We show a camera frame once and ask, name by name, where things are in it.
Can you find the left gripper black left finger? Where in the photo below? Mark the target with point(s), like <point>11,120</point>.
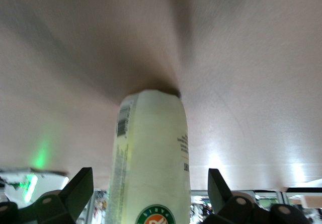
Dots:
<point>73,196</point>

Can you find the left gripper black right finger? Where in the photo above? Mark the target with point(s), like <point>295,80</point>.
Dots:
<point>221,204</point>

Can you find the clear tennis ball can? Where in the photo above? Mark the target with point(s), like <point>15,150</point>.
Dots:
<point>151,158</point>

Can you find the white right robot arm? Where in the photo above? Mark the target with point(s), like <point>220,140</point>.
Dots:
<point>15,191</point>

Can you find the brown table cover sheet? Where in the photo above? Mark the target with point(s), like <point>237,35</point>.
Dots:
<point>75,58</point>

